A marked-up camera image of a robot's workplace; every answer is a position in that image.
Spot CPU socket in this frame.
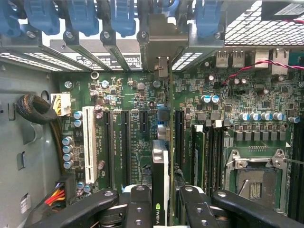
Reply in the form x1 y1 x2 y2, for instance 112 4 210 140
224 148 289 214

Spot black open PC case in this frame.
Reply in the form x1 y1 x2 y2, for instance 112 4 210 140
0 0 304 228

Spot red yellow wire bundle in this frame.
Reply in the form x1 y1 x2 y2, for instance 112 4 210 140
44 181 66 208

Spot blue slot retention clip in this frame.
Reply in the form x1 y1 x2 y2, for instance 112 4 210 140
194 0 223 39
67 0 100 37
23 0 60 36
0 0 21 38
110 0 136 38

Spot white expansion slot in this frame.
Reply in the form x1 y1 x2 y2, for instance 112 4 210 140
82 105 98 185

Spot short black expansion slot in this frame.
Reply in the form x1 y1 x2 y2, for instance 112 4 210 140
139 109 150 134

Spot black braided cable bundle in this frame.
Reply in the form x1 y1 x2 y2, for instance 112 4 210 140
15 94 58 125

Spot silver USB port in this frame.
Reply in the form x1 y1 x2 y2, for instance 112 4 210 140
231 49 246 69
215 49 230 69

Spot white power connector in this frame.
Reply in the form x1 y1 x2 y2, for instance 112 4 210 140
50 93 71 117

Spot socket locking lever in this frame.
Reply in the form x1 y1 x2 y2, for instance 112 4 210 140
237 178 250 195

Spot silver network port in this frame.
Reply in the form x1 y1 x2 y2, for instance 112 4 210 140
270 48 290 76

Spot green motherboard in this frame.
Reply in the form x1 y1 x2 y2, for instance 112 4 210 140
51 48 304 214

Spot dark RAM stick with label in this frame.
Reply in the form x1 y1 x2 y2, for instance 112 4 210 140
190 123 206 190

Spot red black twisted wire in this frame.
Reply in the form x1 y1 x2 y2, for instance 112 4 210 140
222 59 304 86

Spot black RAM slot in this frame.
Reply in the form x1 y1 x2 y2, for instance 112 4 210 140
205 128 216 195
215 128 226 190

